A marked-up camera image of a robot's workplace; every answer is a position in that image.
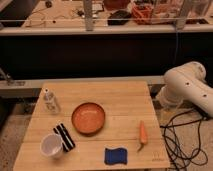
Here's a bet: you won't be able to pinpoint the white ceramic cup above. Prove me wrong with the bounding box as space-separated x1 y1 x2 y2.
40 134 63 159

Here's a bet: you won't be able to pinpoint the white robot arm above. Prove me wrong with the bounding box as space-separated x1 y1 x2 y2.
156 61 213 118

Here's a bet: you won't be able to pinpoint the orange ceramic bowl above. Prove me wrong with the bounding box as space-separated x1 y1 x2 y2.
71 102 105 135

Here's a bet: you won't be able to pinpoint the orange carrot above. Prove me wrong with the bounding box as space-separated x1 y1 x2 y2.
138 121 148 151

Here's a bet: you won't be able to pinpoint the clear plastic bottle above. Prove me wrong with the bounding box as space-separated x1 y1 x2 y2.
43 89 60 114

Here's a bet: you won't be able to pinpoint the black white striped cloth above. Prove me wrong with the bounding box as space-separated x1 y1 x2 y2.
53 123 75 152

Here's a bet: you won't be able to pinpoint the black bag on bench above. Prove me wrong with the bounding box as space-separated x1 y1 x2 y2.
107 10 131 25

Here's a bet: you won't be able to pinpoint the blue sponge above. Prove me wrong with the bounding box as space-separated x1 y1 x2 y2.
104 148 128 165

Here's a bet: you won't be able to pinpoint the orange crate on bench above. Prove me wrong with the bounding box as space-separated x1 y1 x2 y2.
132 5 152 25

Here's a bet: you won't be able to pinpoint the grey metal post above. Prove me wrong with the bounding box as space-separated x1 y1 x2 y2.
83 0 93 31

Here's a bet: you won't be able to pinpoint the black cables on floor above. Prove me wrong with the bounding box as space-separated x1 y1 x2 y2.
159 108 209 171

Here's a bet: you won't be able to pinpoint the metal clamp on rail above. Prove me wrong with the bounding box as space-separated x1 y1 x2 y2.
0 67 25 86

